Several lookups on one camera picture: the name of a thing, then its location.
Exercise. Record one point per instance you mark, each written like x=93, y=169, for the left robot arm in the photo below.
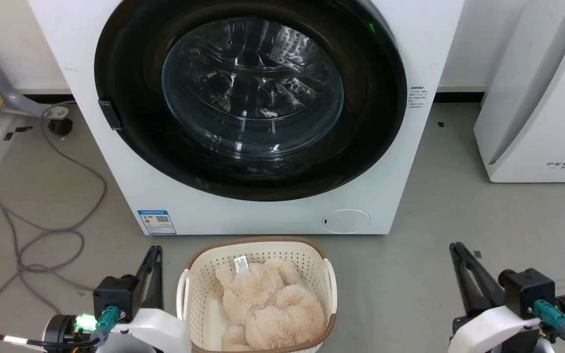
x=62, y=331

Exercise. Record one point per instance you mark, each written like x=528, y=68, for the blue energy label sticker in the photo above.
x=157, y=222

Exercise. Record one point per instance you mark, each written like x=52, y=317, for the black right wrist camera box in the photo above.
x=527, y=291

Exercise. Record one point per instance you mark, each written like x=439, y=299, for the black round glass washer door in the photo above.
x=130, y=73

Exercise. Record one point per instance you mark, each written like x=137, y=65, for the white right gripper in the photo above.
x=493, y=328

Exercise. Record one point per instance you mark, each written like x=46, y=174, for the white air purifier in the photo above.
x=547, y=98

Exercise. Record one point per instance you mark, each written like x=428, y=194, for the beige plush teddy bear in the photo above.
x=272, y=309

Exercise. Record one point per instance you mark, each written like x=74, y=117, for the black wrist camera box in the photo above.
x=115, y=296
x=527, y=291

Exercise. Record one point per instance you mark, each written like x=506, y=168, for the black round levelling foot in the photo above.
x=60, y=127

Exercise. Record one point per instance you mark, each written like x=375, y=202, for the oval white filter cover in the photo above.
x=346, y=221

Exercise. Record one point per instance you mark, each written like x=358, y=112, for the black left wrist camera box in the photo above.
x=115, y=296

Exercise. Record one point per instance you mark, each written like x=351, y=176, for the cream perforated laundry basket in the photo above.
x=204, y=279

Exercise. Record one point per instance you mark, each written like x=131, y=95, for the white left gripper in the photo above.
x=162, y=331

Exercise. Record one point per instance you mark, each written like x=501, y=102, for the white front-load washing machine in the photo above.
x=115, y=186

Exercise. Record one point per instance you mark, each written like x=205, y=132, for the white plush toy tag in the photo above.
x=241, y=264

